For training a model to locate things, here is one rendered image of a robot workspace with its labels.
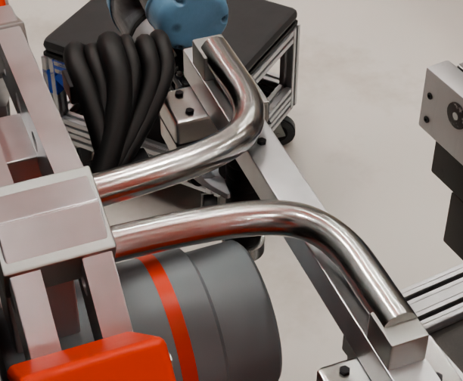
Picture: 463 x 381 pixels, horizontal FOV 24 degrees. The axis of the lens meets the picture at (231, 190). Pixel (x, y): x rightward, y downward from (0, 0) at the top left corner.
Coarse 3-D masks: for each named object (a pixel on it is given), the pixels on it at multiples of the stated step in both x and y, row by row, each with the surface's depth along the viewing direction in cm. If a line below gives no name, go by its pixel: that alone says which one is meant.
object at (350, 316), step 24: (192, 72) 98; (216, 96) 94; (216, 120) 94; (264, 144) 89; (264, 168) 87; (288, 168) 87; (264, 192) 87; (288, 192) 84; (312, 192) 84; (288, 240) 84; (312, 264) 80; (336, 288) 77; (336, 312) 78; (360, 312) 75; (360, 336) 74; (360, 360) 75
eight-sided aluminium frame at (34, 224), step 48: (0, 48) 75; (0, 96) 92; (48, 96) 70; (48, 144) 67; (0, 192) 63; (48, 192) 63; (96, 192) 64; (0, 240) 61; (48, 240) 62; (96, 240) 63; (96, 288) 62; (48, 336) 62; (96, 336) 65
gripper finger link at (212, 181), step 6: (204, 174) 107; (210, 174) 107; (216, 174) 107; (198, 180) 108; (204, 180) 107; (210, 180) 107; (216, 180) 107; (222, 180) 107; (204, 186) 107; (210, 186) 106; (216, 186) 106; (222, 186) 106; (216, 192) 106; (222, 192) 106; (228, 192) 105; (228, 198) 106
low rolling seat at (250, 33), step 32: (96, 0) 225; (256, 0) 225; (64, 32) 216; (96, 32) 216; (224, 32) 216; (256, 32) 216; (288, 32) 222; (64, 64) 215; (256, 64) 213; (288, 64) 230; (64, 96) 224; (288, 96) 234; (288, 128) 240
